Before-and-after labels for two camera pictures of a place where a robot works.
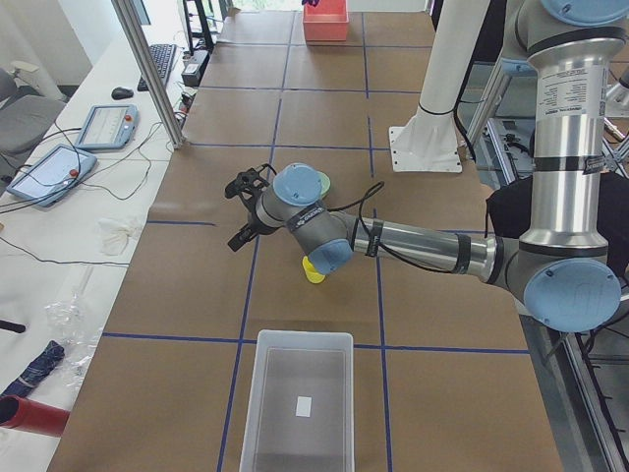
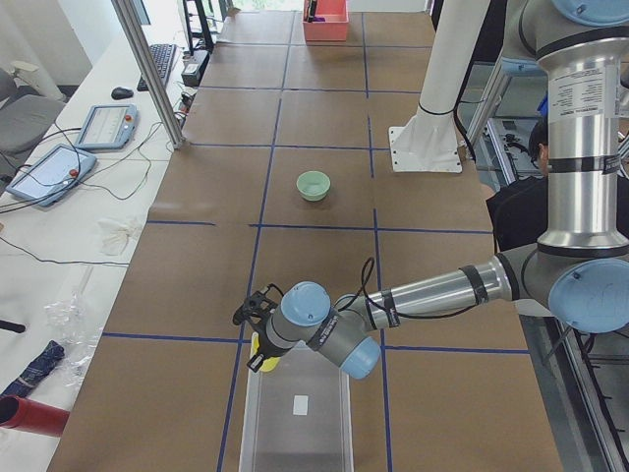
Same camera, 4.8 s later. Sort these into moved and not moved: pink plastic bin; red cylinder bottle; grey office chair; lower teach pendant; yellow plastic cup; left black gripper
Moved: yellow plastic cup; left black gripper
Not moved: red cylinder bottle; grey office chair; lower teach pendant; pink plastic bin
